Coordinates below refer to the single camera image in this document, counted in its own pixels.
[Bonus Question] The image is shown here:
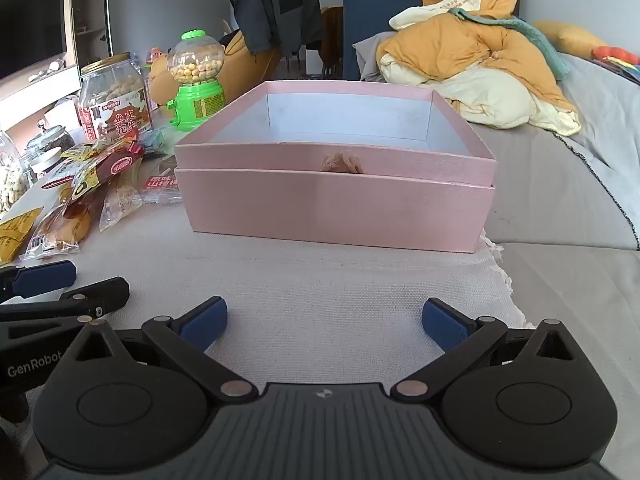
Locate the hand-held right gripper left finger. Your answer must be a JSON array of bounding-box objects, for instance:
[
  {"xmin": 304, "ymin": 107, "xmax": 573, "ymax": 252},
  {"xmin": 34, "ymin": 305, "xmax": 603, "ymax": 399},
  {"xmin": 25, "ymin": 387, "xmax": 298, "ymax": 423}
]
[{"xmin": 67, "ymin": 296, "xmax": 255, "ymax": 401}]

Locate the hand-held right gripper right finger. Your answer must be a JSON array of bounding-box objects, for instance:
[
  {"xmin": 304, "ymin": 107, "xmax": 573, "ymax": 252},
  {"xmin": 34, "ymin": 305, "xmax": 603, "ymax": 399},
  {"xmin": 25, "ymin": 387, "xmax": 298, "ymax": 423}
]
[{"xmin": 392, "ymin": 297, "xmax": 577, "ymax": 401}]

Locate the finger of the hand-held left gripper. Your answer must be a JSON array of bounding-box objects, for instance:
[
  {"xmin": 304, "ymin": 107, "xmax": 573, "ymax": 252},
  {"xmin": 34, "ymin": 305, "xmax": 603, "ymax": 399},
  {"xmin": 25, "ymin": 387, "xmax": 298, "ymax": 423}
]
[
  {"xmin": 0, "ymin": 276, "xmax": 130, "ymax": 341},
  {"xmin": 0, "ymin": 260, "xmax": 78, "ymax": 306}
]

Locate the pink cardboard box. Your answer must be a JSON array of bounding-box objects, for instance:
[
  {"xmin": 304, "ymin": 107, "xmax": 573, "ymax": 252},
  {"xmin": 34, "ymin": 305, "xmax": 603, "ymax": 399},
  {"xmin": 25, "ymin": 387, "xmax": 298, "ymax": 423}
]
[{"xmin": 174, "ymin": 80, "xmax": 497, "ymax": 187}]

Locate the clear bread packet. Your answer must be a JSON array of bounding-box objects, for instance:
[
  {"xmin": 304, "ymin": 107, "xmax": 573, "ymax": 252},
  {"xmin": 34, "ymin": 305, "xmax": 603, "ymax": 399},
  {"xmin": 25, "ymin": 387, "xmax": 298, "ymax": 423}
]
[{"xmin": 20, "ymin": 180, "xmax": 109, "ymax": 261}]

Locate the large yellow snack packet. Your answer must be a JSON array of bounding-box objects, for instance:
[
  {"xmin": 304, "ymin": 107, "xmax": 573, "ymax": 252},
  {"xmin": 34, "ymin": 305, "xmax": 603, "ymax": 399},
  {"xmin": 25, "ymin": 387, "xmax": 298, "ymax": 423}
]
[{"xmin": 0, "ymin": 207, "xmax": 44, "ymax": 266}]

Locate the clear packet of flakes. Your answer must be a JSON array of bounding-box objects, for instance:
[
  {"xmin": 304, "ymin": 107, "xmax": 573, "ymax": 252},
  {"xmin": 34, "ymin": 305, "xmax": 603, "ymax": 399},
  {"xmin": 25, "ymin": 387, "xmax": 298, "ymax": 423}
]
[{"xmin": 99, "ymin": 180, "xmax": 146, "ymax": 234}]

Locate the glass jar of nuts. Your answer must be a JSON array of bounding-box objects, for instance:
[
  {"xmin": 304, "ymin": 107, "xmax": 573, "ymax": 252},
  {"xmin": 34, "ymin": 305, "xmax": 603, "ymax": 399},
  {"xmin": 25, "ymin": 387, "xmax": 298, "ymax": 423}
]
[{"xmin": 0, "ymin": 130, "xmax": 32, "ymax": 217}]

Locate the cream woven cloth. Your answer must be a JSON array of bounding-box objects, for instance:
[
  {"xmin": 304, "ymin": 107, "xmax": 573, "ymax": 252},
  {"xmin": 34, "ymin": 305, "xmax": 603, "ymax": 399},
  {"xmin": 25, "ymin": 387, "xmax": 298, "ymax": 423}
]
[{"xmin": 0, "ymin": 195, "xmax": 527, "ymax": 480}]

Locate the white red-print snack packet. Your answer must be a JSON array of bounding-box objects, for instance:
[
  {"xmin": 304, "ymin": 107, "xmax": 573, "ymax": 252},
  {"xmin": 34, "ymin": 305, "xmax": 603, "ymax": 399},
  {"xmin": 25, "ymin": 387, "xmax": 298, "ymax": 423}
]
[{"xmin": 141, "ymin": 172, "xmax": 182, "ymax": 206}]

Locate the small yellow snack packet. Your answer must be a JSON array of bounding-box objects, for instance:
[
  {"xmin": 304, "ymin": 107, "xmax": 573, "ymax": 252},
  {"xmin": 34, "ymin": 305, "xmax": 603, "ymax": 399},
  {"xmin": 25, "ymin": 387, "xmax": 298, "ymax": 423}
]
[{"xmin": 47, "ymin": 141, "xmax": 126, "ymax": 167}]

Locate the red snack packet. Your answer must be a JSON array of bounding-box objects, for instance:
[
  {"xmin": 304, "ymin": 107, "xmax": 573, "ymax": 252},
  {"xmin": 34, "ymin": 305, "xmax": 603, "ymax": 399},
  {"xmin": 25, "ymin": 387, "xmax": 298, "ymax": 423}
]
[{"xmin": 75, "ymin": 140, "xmax": 146, "ymax": 202}]

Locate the glass jar with dark contents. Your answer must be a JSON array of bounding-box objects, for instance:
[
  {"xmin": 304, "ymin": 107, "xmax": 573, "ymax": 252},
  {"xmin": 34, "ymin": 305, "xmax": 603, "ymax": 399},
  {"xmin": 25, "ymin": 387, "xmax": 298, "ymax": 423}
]
[{"xmin": 25, "ymin": 120, "xmax": 76, "ymax": 177}]

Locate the pale green snack packet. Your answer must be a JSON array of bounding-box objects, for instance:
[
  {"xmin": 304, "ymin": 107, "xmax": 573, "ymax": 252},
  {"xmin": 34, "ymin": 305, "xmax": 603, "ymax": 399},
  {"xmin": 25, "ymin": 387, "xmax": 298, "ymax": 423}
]
[{"xmin": 142, "ymin": 127, "xmax": 189, "ymax": 157}]

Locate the grey sofa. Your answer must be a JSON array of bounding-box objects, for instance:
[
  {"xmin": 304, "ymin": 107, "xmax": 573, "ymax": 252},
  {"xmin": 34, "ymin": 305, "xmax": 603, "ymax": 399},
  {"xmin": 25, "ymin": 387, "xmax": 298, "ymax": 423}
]
[{"xmin": 352, "ymin": 30, "xmax": 640, "ymax": 480}]

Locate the pink ribbon flower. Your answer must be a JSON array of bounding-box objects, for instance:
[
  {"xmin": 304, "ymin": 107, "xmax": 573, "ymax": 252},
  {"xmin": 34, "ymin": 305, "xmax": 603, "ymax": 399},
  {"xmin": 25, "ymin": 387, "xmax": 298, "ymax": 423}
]
[{"xmin": 320, "ymin": 152, "xmax": 364, "ymax": 175}]

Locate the peanut jar with gold lid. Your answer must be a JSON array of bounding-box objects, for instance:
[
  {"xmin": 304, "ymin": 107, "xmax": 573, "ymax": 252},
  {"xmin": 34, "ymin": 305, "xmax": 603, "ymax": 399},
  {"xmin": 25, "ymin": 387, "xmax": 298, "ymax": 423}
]
[{"xmin": 77, "ymin": 51, "xmax": 153, "ymax": 144}]

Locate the green gumball machine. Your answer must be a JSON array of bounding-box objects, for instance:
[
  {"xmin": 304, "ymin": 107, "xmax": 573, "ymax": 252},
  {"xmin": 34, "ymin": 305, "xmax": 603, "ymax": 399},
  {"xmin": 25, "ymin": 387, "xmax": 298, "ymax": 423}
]
[{"xmin": 166, "ymin": 29, "xmax": 226, "ymax": 132}]

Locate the orange lounge chair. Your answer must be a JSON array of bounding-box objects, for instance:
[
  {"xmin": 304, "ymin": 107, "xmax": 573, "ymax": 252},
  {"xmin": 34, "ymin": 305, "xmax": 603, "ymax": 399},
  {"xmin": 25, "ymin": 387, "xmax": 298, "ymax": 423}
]
[{"xmin": 147, "ymin": 30, "xmax": 286, "ymax": 112}]

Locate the black television screen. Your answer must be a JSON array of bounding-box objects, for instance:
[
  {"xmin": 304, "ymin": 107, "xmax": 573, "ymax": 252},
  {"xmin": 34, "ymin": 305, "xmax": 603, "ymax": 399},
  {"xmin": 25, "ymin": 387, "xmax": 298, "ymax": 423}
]
[{"xmin": 0, "ymin": 0, "xmax": 69, "ymax": 81}]

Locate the white display shelf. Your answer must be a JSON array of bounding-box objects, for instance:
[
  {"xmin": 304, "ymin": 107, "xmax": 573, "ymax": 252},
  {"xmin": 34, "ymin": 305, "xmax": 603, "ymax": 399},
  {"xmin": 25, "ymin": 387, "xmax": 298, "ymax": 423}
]
[{"xmin": 65, "ymin": 0, "xmax": 114, "ymax": 69}]

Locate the yellow and cream duvet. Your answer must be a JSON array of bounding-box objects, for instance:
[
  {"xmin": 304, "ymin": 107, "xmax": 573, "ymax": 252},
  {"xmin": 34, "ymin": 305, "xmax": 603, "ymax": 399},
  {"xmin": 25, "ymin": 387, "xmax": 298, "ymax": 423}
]
[{"xmin": 377, "ymin": 0, "xmax": 584, "ymax": 136}]

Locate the teal knitted cloth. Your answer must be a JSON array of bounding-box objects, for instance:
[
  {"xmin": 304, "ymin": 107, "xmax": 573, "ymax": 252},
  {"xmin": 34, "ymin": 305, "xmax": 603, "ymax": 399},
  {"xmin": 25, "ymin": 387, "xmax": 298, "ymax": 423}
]
[{"xmin": 452, "ymin": 7, "xmax": 571, "ymax": 81}]

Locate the brown wooden chair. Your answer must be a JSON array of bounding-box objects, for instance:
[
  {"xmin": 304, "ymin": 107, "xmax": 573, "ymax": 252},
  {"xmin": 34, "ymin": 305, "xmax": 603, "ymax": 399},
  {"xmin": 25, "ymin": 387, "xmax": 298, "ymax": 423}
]
[{"xmin": 320, "ymin": 6, "xmax": 346, "ymax": 79}]

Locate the dark blue cabinet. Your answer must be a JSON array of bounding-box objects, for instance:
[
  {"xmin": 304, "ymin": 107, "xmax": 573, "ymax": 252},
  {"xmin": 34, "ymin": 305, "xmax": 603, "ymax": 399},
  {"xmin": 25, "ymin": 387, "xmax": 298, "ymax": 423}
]
[{"xmin": 342, "ymin": 0, "xmax": 442, "ymax": 81}]

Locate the yellow pillow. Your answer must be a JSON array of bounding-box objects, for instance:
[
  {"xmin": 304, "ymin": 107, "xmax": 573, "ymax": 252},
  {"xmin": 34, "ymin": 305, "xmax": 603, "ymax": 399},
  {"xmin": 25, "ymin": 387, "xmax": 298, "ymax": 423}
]
[{"xmin": 532, "ymin": 20, "xmax": 609, "ymax": 59}]

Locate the pile of colourful toys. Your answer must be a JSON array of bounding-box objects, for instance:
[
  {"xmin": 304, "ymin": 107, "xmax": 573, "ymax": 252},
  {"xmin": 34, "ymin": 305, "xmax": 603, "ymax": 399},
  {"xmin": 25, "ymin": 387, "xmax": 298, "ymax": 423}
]
[{"xmin": 592, "ymin": 45, "xmax": 640, "ymax": 87}]

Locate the dark grey jacket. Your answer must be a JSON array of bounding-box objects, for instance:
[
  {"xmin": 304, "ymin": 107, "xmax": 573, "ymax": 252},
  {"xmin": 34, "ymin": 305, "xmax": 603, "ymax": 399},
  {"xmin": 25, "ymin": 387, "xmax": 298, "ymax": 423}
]
[{"xmin": 227, "ymin": 0, "xmax": 324, "ymax": 56}]

